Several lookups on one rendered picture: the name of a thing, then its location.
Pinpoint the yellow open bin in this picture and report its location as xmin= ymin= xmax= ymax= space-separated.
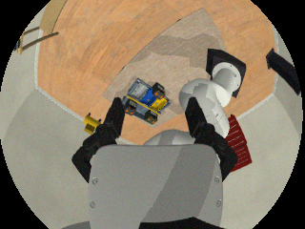
xmin=150 ymin=97 xmax=167 ymax=111

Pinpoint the blue bin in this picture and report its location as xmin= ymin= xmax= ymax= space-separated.
xmin=141 ymin=88 xmax=156 ymax=106

